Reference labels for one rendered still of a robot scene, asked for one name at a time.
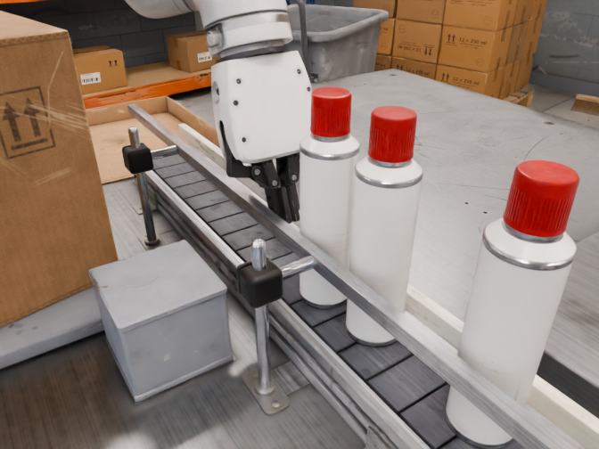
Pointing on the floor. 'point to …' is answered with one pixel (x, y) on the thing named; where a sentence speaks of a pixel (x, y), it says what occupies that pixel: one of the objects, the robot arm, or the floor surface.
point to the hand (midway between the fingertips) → (283, 203)
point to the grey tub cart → (335, 39)
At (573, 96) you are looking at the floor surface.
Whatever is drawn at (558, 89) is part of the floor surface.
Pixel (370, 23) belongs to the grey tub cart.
